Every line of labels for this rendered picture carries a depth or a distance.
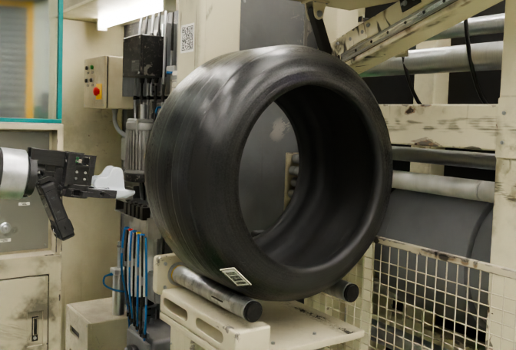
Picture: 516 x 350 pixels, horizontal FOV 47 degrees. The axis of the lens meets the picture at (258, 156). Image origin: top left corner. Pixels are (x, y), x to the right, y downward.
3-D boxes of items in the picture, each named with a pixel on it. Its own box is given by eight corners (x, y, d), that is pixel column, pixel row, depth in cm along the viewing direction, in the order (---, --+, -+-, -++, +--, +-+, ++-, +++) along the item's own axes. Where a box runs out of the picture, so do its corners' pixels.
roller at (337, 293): (273, 267, 169) (260, 270, 167) (272, 252, 169) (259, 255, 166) (360, 300, 141) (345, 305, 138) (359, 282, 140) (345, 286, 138)
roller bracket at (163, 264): (152, 292, 151) (153, 255, 150) (277, 273, 174) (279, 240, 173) (157, 296, 148) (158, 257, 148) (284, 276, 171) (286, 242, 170)
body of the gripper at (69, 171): (100, 156, 110) (34, 148, 103) (94, 202, 110) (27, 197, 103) (87, 153, 116) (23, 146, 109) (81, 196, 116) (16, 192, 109)
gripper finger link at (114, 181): (143, 170, 116) (97, 165, 111) (139, 200, 116) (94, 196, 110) (137, 169, 118) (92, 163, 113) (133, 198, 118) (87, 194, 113)
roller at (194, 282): (185, 281, 153) (169, 282, 151) (186, 263, 153) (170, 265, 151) (262, 321, 125) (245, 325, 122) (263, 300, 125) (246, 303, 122)
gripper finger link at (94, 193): (120, 191, 112) (74, 187, 107) (118, 199, 112) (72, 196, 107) (110, 188, 116) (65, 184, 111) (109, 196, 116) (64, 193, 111)
